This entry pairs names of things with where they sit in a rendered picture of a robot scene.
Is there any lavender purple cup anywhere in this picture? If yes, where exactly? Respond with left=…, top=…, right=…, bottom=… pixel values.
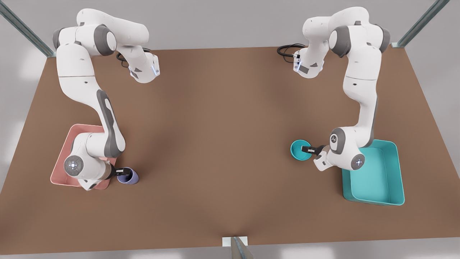
left=117, top=167, right=139, bottom=185

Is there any teal bowl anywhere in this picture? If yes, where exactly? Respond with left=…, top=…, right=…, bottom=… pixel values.
left=290, top=140, right=314, bottom=161

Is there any pink rectangular box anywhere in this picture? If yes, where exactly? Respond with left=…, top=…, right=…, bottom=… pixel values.
left=50, top=124, right=117, bottom=190

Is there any teal rectangular box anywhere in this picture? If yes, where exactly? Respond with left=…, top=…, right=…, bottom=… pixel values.
left=341, top=139, right=405, bottom=206

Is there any black cable loop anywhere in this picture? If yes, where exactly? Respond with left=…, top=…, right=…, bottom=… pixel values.
left=277, top=44, right=306, bottom=64
left=116, top=48, right=152, bottom=68

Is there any silver frame post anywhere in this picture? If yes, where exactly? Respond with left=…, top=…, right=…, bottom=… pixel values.
left=391, top=0, right=450, bottom=49
left=0, top=2, right=57, bottom=58
left=222, top=236, right=254, bottom=259

